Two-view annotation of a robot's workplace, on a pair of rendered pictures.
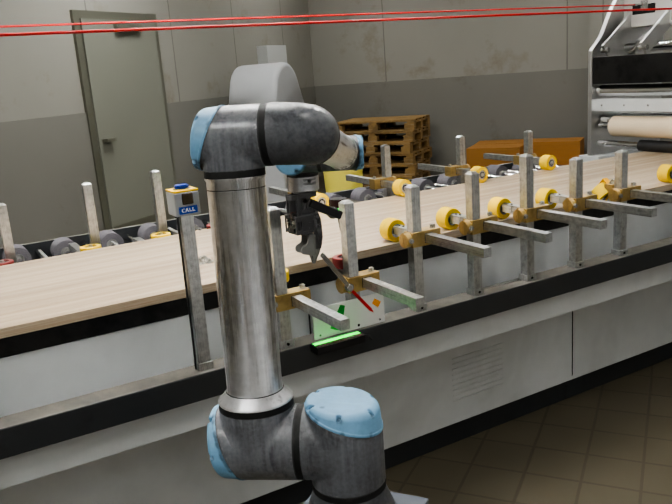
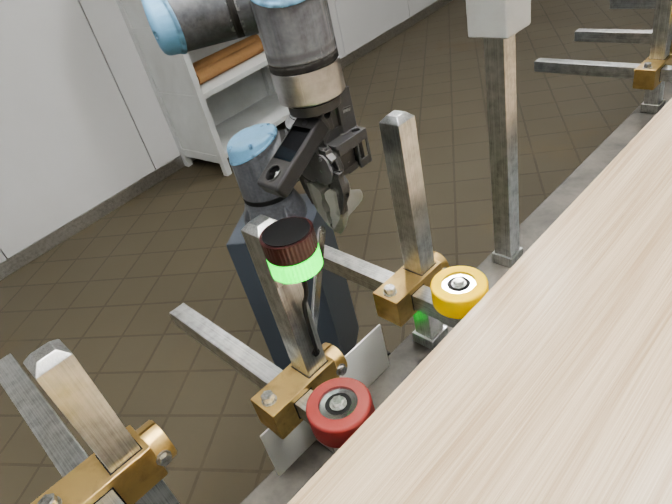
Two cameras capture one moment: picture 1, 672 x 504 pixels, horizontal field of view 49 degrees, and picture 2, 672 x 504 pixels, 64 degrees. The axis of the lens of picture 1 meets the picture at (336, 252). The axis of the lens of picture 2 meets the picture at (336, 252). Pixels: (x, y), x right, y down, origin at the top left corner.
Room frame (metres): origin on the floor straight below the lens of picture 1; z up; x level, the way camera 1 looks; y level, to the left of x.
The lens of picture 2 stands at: (2.75, -0.04, 1.42)
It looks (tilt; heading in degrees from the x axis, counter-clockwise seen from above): 35 degrees down; 172
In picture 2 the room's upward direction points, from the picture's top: 15 degrees counter-clockwise
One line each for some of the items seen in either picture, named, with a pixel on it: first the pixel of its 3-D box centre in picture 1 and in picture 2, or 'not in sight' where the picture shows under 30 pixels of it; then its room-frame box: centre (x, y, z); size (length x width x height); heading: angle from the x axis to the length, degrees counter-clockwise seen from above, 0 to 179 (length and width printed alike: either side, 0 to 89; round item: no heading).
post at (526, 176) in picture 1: (526, 220); not in sight; (2.58, -0.70, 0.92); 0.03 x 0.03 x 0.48; 29
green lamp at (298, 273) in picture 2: not in sight; (294, 258); (2.25, -0.02, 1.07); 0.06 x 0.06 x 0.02
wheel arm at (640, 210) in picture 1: (595, 203); not in sight; (2.66, -0.98, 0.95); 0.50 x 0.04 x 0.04; 29
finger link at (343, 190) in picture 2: not in sight; (334, 185); (2.08, 0.07, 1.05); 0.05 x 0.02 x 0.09; 29
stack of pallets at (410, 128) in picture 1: (383, 150); not in sight; (9.69, -0.72, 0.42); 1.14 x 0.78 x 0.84; 64
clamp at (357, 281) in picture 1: (357, 281); (303, 387); (2.22, -0.06, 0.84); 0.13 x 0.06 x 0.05; 119
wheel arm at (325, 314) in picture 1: (307, 306); (364, 274); (2.03, 0.10, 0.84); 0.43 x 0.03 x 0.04; 29
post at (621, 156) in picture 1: (620, 210); not in sight; (2.82, -1.13, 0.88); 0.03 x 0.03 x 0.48; 29
